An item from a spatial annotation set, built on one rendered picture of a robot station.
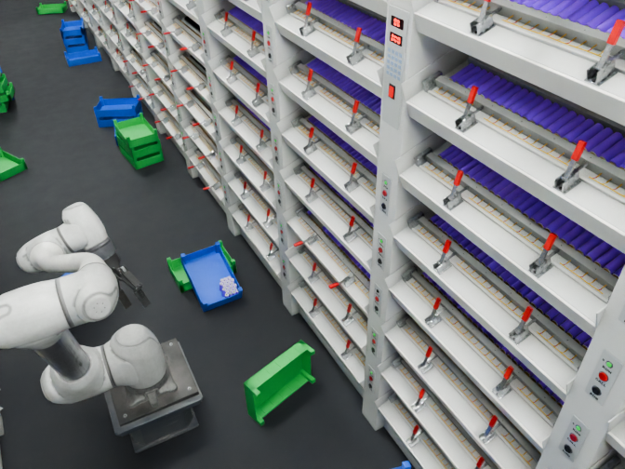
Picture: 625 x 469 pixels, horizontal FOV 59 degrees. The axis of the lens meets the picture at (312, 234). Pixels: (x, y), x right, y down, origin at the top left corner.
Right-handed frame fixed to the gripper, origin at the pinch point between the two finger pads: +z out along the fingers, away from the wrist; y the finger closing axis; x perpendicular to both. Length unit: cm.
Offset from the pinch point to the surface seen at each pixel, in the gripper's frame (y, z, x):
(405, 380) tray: -75, 57, -31
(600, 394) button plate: -151, 26, 2
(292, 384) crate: -15, 65, -31
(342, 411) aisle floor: -35, 77, -31
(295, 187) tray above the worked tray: -40, -9, -60
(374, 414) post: -52, 77, -31
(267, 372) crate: -23, 47, -18
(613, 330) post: -156, 12, 1
